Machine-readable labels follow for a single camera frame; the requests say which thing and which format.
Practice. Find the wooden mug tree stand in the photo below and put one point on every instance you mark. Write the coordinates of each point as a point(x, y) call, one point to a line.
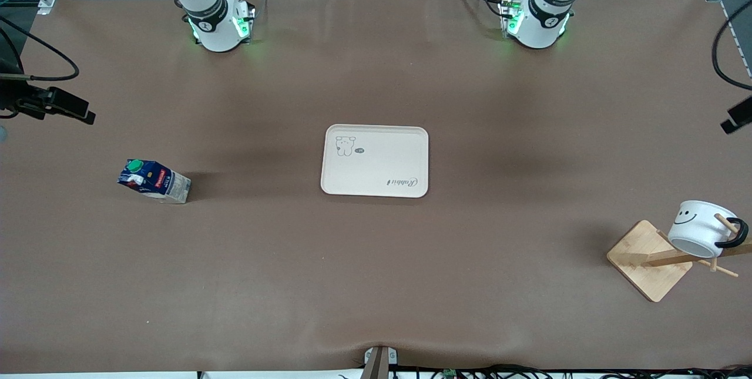
point(646, 261)

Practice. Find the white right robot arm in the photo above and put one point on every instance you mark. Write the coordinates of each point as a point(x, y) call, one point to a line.
point(205, 14)

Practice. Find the blue milk carton green cap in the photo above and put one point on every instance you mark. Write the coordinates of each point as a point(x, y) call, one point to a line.
point(154, 181)

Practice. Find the brown post with grey bracket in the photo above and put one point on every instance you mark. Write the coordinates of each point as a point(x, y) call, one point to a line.
point(379, 361)

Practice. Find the cream tray with bear print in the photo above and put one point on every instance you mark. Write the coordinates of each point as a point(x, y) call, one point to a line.
point(376, 167)

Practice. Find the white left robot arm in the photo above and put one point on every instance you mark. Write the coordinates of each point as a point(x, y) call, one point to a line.
point(543, 14)

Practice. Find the small green circuit board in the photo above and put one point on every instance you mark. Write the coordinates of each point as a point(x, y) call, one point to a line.
point(450, 374)

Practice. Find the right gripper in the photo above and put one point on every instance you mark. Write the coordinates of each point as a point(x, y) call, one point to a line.
point(16, 101)

